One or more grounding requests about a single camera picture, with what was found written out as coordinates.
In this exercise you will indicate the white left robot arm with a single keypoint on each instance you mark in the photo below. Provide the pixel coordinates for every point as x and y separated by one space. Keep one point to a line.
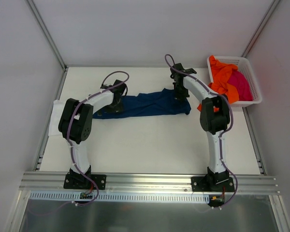
75 126

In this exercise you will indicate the folded white t shirt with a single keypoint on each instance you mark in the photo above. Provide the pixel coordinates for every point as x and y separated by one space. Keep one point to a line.
58 107

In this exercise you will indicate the blue printed t shirt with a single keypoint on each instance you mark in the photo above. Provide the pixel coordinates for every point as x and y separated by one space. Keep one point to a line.
148 104

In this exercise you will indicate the aluminium mounting rail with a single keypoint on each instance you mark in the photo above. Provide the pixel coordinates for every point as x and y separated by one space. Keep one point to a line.
151 183

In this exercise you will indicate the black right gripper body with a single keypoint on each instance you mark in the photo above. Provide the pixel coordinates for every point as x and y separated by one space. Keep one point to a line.
181 91

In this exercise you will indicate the white slotted cable duct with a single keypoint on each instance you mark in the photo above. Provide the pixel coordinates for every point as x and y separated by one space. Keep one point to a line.
120 197

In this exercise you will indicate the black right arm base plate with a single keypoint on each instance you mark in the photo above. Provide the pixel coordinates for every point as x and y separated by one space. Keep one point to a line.
206 184

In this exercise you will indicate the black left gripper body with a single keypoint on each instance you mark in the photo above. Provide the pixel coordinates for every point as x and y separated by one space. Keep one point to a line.
115 106

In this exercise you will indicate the pink t shirt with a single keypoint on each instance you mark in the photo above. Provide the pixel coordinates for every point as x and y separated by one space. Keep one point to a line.
241 85

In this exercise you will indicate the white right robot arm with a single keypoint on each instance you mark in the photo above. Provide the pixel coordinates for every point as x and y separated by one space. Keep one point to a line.
215 117

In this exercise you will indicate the orange t shirt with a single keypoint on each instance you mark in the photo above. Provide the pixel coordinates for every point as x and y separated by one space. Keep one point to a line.
221 73

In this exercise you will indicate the white plastic basket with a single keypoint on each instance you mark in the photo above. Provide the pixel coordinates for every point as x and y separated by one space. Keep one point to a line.
245 68

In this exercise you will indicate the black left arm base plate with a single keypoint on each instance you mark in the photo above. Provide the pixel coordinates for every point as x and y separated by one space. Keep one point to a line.
71 182

